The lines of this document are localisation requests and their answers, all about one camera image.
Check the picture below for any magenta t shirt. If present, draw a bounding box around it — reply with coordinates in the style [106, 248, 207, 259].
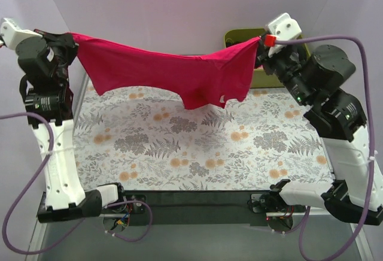
[73, 34, 259, 110]

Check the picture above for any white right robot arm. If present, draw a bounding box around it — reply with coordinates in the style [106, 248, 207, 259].
[256, 34, 382, 226]

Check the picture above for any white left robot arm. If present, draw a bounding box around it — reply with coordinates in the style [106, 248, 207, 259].
[16, 29, 127, 223]

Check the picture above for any green plastic laundry basket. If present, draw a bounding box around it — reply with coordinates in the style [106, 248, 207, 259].
[223, 26, 312, 89]

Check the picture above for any floral patterned table mat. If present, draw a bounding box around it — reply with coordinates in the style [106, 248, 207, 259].
[74, 85, 332, 190]

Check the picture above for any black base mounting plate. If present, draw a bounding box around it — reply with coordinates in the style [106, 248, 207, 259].
[37, 190, 383, 227]

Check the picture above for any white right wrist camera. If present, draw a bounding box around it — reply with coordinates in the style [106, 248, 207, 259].
[264, 13, 302, 57]

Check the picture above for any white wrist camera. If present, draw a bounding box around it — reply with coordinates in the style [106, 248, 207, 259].
[1, 18, 41, 50]
[264, 13, 302, 57]

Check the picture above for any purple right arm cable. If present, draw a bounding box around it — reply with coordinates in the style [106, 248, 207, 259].
[263, 35, 378, 261]

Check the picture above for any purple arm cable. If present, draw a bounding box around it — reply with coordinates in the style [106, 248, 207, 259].
[0, 113, 153, 254]
[263, 35, 378, 261]

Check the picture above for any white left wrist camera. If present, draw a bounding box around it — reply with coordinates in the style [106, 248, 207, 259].
[1, 18, 41, 50]

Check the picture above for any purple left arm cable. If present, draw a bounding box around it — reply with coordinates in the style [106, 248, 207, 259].
[0, 113, 153, 254]

